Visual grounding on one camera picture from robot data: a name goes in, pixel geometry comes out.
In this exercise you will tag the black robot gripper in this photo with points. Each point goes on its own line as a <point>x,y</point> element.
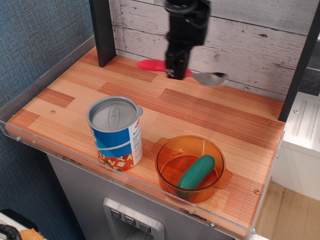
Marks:
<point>188,25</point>

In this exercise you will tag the red-handled metal spoon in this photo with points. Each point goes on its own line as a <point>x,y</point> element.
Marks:
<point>208,79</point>

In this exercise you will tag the blue soup can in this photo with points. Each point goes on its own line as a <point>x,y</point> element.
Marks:
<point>115,126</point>

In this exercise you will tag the orange transparent plastic pot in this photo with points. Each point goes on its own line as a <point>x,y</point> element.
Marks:
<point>174,156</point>

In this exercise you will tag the green toy cucumber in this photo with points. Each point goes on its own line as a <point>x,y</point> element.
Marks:
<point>195,175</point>

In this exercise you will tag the grey toy fridge cabinet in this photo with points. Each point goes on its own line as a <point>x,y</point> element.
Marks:
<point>85,191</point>

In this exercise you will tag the white toy sink unit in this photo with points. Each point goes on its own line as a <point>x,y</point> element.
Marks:
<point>297,163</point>

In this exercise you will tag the silver dispenser button panel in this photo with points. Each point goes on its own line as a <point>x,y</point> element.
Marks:
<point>126,223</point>

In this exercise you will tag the orange object bottom left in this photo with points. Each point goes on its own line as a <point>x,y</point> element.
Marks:
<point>30,234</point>

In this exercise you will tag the black white object bottom left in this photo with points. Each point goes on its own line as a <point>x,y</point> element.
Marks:
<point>19,222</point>

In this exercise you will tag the dark left upright post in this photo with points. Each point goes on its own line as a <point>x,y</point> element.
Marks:
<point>103,31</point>

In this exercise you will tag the dark upright post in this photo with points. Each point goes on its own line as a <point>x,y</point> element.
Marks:
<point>306,53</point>
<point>103,31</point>

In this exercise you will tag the dark right upright post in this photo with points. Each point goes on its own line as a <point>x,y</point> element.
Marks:
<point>306,53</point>

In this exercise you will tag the clear acrylic guard rail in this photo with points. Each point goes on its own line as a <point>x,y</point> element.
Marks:
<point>51,115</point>

